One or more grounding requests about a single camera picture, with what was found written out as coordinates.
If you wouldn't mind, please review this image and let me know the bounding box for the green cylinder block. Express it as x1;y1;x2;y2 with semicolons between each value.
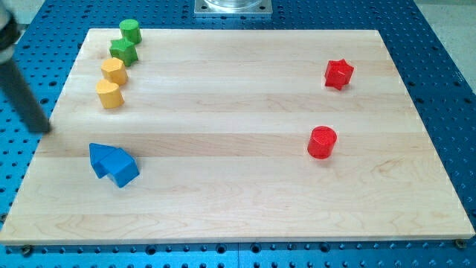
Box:
119;19;142;44

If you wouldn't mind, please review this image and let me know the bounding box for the blue triangle block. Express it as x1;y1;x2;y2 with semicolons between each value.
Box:
89;143;116;179

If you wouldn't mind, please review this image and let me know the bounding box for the red cylinder block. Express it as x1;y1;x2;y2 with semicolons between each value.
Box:
307;126;338;159

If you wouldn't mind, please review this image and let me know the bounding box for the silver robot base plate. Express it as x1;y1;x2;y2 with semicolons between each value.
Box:
194;0;273;15

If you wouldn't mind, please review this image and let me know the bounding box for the grey black tool mount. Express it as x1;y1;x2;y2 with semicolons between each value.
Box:
0;2;21;64

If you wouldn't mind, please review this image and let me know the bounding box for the yellow heart block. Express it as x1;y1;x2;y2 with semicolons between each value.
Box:
95;79;124;109

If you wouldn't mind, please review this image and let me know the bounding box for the green star block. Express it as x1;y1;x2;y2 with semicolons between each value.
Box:
109;37;138;67

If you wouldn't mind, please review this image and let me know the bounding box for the red star block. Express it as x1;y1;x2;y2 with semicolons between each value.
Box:
324;59;354;90

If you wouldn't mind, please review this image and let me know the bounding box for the yellow hexagon block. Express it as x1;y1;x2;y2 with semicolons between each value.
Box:
100;57;128;86

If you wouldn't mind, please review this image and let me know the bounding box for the light wooden board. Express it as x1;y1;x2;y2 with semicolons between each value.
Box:
1;29;475;245

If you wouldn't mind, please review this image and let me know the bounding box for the blue cube block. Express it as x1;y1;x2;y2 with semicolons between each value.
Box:
97;148;140;188

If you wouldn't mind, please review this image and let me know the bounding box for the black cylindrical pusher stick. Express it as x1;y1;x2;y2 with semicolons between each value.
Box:
1;58;51;133

